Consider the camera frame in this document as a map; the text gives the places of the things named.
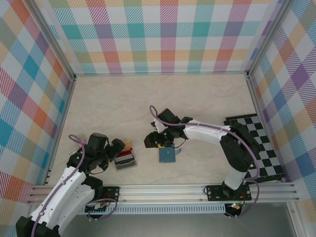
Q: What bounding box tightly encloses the black grey checkerboard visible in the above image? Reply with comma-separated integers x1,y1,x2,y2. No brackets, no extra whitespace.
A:
223,113,286,183

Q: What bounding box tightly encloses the aluminium floor rail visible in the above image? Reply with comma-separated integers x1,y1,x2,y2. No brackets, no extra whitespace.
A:
43,76,77,186
74,71,249,78
246,74,296,183

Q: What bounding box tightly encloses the white slotted cable duct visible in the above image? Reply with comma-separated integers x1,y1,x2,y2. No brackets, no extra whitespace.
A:
78,206,227,215

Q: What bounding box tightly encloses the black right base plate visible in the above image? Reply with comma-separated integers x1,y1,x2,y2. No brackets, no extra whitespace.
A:
204,184,253,202

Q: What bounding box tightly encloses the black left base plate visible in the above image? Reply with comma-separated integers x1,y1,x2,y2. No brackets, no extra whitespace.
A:
102,186,121,202

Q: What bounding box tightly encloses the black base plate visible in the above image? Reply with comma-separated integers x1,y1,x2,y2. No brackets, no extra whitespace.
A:
102,186,121,202
204,184,253,202

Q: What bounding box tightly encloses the aluminium mounting rail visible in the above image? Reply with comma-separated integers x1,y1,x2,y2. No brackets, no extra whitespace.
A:
27,184,301,205

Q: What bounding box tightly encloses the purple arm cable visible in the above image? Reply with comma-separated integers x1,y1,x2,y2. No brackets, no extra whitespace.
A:
31,134,119,237
149,105,261,219

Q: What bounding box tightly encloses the silver box of coloured blocks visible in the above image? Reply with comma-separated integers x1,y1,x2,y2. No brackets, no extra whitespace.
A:
114,153,138,172

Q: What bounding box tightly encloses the teal tray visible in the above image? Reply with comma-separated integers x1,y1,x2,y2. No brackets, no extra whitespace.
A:
158,146,183,164

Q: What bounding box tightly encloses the grey metal panel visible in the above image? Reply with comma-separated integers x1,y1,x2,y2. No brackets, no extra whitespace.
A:
59,214,297,237

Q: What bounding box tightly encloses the right controller circuit board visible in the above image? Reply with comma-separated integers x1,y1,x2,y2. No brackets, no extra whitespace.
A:
223,202,244,218

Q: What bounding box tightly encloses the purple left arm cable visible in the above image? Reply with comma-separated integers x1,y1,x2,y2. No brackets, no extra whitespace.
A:
31,134,119,237

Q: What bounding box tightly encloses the left controller circuit board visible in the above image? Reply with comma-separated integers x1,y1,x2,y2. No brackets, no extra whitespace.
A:
84,202,111,215

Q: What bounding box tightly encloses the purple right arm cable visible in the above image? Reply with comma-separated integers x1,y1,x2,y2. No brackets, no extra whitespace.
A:
149,105,261,219

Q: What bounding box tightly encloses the controller circuit board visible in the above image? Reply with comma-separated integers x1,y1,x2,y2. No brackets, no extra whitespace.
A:
84,202,111,215
223,202,244,218

